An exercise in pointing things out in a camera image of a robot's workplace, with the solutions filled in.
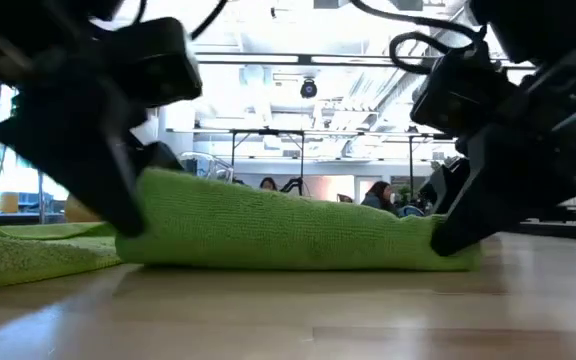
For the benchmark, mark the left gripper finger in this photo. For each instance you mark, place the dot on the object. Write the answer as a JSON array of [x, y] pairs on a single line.
[[83, 165], [160, 157]]

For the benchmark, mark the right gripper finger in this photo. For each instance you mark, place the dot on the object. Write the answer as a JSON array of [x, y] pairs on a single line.
[[445, 192], [513, 190]]

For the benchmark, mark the yellow microfiber towel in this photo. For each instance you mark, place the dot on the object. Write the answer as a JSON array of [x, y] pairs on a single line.
[[84, 210]]

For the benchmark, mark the green microfiber towel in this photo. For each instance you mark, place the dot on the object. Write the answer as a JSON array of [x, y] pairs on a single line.
[[293, 230], [28, 255]]

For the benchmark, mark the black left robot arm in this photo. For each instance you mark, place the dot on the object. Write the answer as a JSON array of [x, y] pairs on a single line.
[[18, 12]]

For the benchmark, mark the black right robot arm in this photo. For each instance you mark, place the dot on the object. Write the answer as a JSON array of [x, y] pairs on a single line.
[[543, 25]]

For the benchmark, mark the artificial green potted plant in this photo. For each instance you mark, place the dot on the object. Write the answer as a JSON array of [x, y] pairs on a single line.
[[440, 161]]

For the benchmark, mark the large glass window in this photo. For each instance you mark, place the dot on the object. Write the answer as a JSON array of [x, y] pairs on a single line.
[[23, 175]]

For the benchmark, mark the person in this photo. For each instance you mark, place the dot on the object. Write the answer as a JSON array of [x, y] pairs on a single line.
[[268, 184], [380, 197]]

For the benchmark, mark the yellow cup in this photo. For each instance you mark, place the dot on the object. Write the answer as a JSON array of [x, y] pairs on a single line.
[[9, 202]]

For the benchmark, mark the black overhead crossbar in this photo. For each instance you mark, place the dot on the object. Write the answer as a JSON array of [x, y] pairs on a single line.
[[348, 60]]

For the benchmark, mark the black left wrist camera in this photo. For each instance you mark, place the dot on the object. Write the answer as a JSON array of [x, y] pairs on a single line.
[[158, 60]]

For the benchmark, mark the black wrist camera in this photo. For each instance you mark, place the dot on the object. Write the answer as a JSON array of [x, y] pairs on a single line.
[[158, 60], [458, 95]]

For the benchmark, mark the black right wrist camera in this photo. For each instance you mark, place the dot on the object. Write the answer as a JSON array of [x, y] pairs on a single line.
[[458, 95]]

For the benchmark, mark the black background rig frame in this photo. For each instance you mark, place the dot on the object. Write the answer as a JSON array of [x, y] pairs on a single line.
[[302, 150]]

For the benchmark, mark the black overhead rig camera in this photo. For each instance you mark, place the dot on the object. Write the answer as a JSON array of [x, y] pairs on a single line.
[[308, 89]]

